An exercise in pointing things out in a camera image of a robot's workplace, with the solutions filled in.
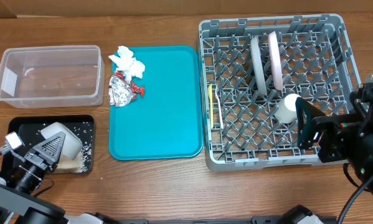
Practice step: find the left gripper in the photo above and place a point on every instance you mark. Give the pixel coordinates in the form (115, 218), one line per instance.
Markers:
(40, 152)

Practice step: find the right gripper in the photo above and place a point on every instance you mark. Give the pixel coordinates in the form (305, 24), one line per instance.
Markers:
(306, 124)

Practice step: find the white cup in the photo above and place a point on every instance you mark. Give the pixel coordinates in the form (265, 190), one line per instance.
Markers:
(286, 112)

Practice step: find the grey bowl with rice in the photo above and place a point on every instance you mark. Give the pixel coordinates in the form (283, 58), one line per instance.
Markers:
(72, 145)

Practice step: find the grey plate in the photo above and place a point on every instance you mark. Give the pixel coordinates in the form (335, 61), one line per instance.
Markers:
(257, 66)

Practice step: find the pink plate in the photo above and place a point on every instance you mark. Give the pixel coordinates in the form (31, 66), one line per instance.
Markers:
(275, 61)

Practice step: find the white plastic fork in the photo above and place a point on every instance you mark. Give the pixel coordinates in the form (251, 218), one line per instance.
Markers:
(216, 94)

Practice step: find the yellow plastic fork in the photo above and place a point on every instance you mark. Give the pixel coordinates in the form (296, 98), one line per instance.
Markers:
(211, 111)

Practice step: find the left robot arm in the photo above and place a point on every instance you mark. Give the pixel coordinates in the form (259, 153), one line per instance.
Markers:
(16, 190)

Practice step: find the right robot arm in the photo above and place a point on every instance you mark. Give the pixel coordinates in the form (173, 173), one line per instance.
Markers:
(360, 150)

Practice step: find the grey dishwasher rack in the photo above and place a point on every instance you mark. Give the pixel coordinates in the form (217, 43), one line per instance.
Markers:
(317, 63)

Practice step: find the spilled rice pile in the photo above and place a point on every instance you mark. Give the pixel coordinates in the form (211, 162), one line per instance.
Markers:
(83, 161)

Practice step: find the black plastic tray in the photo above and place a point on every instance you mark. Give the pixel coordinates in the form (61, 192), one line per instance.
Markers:
(28, 128)

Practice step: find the clear plastic bin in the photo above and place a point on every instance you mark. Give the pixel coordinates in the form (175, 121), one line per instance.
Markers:
(52, 76)

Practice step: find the crumpled silver foil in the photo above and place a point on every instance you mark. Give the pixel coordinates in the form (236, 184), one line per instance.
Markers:
(119, 92)

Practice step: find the red wrapper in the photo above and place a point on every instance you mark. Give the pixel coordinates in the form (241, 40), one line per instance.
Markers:
(135, 89)

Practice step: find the crumpled white tissue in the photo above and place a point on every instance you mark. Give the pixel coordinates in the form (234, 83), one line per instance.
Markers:
(127, 64)

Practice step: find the teal plastic tray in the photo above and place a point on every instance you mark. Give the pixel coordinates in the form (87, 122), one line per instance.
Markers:
(166, 123)

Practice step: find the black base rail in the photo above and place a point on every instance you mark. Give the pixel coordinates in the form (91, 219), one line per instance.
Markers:
(273, 219)

